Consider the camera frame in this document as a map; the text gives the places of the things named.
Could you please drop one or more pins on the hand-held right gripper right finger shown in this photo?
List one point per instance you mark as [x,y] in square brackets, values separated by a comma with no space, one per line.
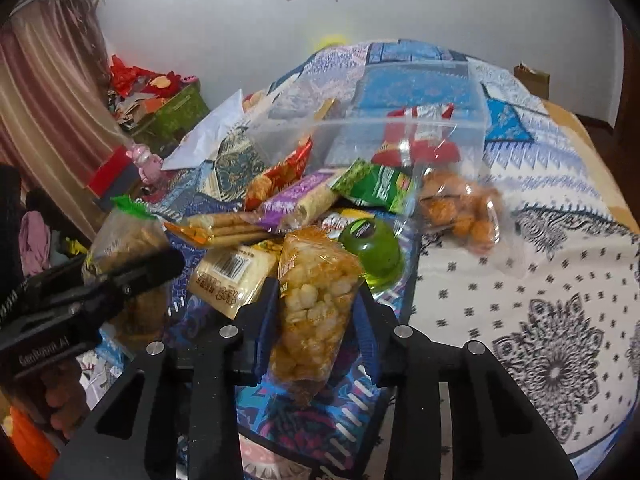
[367,332]

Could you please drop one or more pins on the brown snack bag green top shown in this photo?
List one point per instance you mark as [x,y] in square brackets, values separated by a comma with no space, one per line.
[125,240]

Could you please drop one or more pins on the person's left hand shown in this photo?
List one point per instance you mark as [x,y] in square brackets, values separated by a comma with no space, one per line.
[65,395]

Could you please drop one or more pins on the cardboard box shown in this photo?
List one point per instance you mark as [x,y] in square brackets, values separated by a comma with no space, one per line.
[532,77]

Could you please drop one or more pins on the clear plastic container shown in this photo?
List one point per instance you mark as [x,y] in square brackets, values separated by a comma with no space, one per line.
[400,95]

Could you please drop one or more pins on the white yellow snack packet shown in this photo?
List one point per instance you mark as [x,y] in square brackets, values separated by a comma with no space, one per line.
[345,220]

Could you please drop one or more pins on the red chip packet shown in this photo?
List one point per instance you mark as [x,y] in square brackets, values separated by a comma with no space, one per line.
[280,175]

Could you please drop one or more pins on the purple wafer packet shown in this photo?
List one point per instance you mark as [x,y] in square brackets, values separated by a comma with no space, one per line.
[305,200]

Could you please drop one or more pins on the white black-patterned bedsheet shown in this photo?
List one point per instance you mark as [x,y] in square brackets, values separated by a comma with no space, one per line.
[550,285]

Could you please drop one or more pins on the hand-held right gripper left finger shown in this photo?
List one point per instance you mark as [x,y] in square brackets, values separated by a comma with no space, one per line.
[264,322]

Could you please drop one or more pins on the red plush flower toy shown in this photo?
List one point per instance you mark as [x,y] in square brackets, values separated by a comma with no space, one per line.
[162,82]

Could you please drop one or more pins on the cream biscuit packet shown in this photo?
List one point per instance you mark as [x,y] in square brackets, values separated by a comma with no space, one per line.
[230,272]

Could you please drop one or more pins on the orange puffed ball snack packet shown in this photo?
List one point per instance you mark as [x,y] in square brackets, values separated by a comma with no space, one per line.
[312,305]

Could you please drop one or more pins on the blue patchwork blanket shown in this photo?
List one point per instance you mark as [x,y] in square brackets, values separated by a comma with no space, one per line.
[400,67]

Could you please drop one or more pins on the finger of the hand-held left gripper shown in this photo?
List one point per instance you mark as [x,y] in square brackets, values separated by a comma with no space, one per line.
[150,270]

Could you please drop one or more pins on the pink cloth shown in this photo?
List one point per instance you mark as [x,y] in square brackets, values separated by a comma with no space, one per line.
[35,240]

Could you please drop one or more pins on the green storage box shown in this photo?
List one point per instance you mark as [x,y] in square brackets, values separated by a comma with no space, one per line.
[175,112]

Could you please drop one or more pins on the striped curtain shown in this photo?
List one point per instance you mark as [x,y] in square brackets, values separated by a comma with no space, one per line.
[45,85]

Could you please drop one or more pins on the yellow egg roll packet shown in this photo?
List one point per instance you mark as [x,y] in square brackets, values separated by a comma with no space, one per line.
[220,227]

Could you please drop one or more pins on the green jelly cup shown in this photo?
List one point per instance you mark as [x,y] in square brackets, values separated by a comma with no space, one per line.
[372,250]

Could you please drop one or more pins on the white plastic bag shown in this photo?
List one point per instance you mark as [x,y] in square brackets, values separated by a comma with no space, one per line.
[210,130]

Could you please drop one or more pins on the clear bag of round snacks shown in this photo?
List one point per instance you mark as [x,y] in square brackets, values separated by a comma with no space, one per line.
[460,210]

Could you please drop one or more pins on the red white snack packet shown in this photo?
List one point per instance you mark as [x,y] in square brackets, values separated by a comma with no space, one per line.
[420,140]

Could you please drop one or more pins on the red grey box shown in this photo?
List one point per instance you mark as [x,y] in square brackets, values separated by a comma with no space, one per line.
[112,172]

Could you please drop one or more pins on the pink doll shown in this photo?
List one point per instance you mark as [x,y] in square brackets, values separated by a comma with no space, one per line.
[147,162]

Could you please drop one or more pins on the paisley patterned blanket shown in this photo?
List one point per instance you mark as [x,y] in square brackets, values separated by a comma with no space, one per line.
[235,160]

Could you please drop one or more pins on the green snack packet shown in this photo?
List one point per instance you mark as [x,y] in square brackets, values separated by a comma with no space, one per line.
[380,185]

